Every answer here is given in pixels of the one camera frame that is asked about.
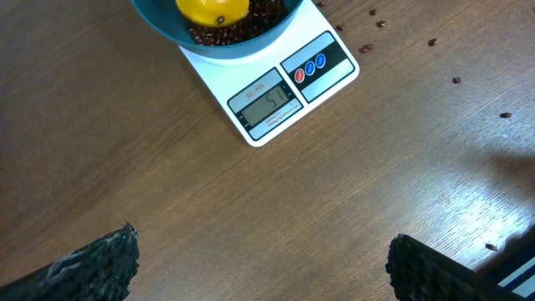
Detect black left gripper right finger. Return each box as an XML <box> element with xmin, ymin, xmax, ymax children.
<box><xmin>385</xmin><ymin>234</ymin><xmax>524</xmax><ymax>301</ymax></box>

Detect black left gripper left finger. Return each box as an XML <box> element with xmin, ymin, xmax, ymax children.
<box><xmin>1</xmin><ymin>222</ymin><xmax>140</xmax><ymax>301</ymax></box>

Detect yellow measuring scoop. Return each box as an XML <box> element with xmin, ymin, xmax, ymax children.
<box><xmin>176</xmin><ymin>0</ymin><xmax>249</xmax><ymax>28</ymax></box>

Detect white digital kitchen scale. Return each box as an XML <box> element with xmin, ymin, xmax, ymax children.
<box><xmin>182</xmin><ymin>1</ymin><xmax>359</xmax><ymax>147</ymax></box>

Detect blue plastic bowl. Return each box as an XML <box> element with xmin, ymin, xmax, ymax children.
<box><xmin>131</xmin><ymin>0</ymin><xmax>303</xmax><ymax>59</ymax></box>

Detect red beans in bowl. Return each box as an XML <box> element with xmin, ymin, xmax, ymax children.
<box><xmin>188</xmin><ymin>0</ymin><xmax>287</xmax><ymax>46</ymax></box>

